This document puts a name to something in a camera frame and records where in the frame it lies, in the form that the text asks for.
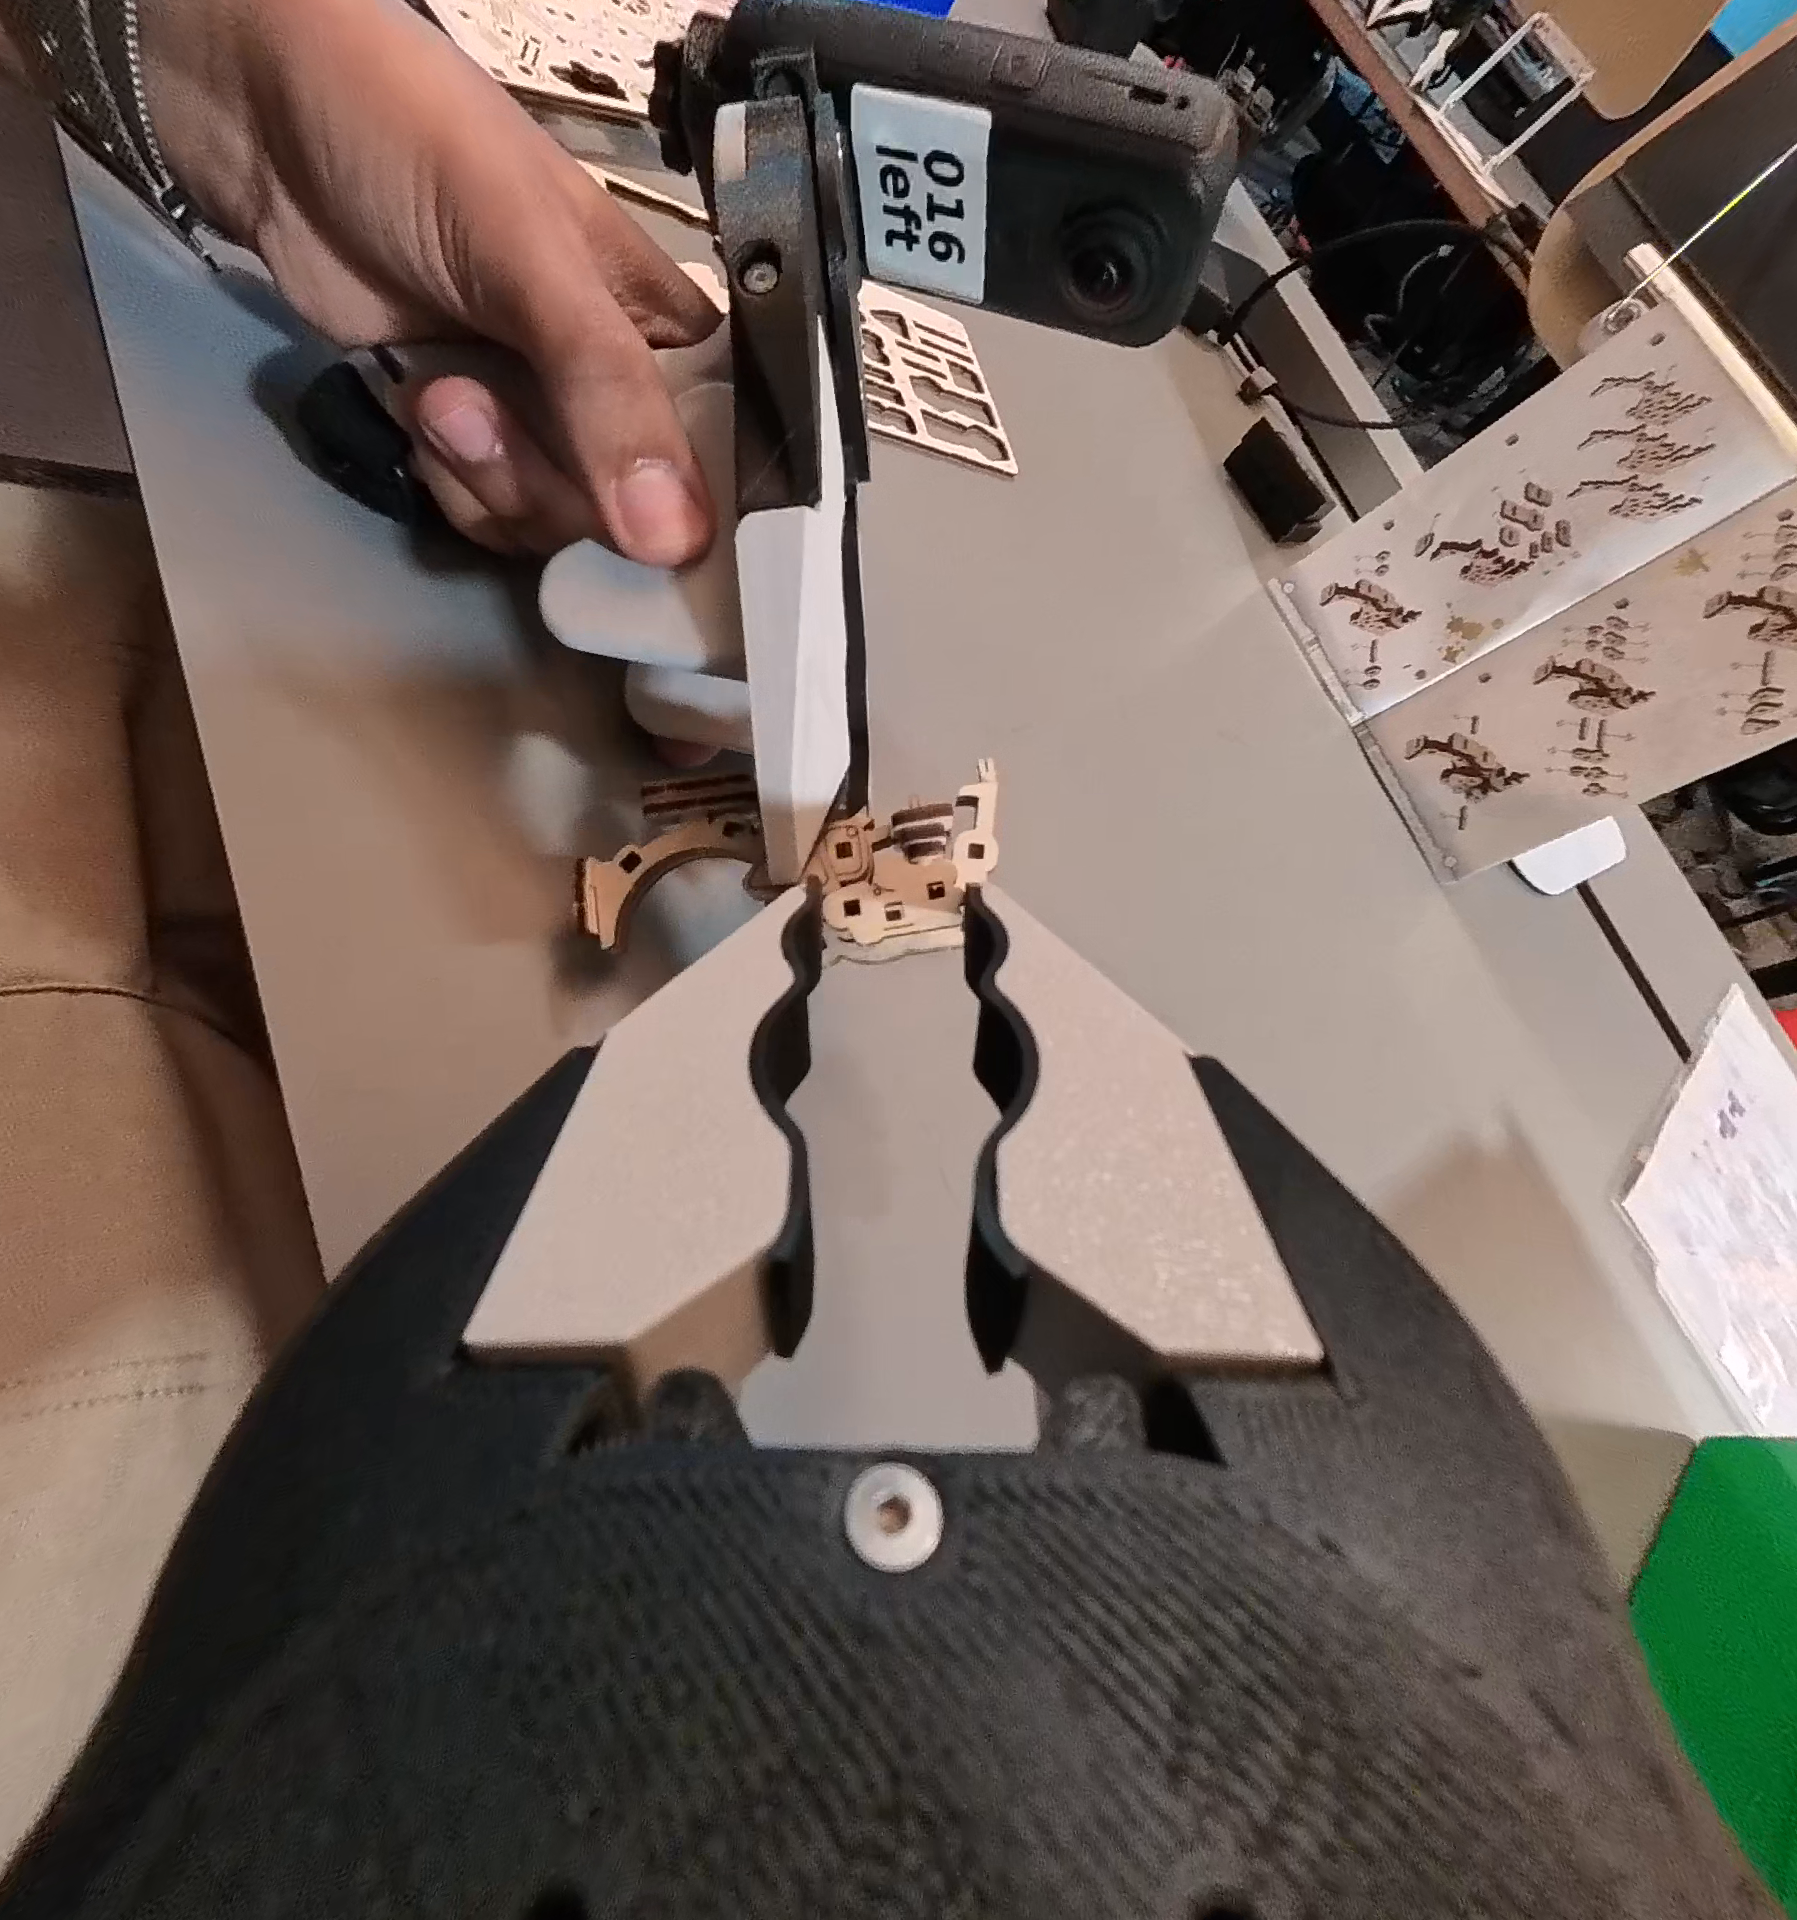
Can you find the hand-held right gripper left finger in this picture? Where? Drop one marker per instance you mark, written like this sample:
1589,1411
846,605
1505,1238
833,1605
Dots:
643,1200

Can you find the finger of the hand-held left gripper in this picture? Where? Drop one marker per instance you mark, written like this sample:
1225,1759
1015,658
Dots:
852,435
792,677

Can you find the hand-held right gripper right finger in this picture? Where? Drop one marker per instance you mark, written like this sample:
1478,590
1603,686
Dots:
1138,1200

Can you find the layered wooden puzzle model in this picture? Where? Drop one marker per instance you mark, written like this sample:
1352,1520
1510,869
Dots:
920,841

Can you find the small wooden puzzle piece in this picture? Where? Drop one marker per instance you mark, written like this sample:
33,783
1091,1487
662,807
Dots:
885,908

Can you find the grey desk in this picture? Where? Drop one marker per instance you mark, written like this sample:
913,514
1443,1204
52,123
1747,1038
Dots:
1138,631

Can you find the person's left hand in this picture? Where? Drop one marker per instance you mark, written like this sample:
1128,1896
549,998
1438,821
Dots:
390,193

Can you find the punched-out wooden puzzle sheet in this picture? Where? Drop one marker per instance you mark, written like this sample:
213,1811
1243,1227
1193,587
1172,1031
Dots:
956,446

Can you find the black power adapter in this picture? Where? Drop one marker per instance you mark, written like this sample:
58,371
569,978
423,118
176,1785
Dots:
1282,479

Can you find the white stand base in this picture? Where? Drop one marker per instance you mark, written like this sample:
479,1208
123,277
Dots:
1574,860

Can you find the person's trousers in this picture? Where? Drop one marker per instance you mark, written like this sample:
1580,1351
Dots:
88,1050

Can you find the laminated paper sheet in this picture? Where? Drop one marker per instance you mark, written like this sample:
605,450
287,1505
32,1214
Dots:
1752,1232

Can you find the acrylic instruction sheet stand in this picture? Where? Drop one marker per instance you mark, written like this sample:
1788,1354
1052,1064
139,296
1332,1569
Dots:
1585,631

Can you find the black wood-edged panel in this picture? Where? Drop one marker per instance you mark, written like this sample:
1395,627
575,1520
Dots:
1772,228

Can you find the green plastic bin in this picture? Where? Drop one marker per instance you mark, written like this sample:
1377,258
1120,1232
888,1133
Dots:
1772,1679

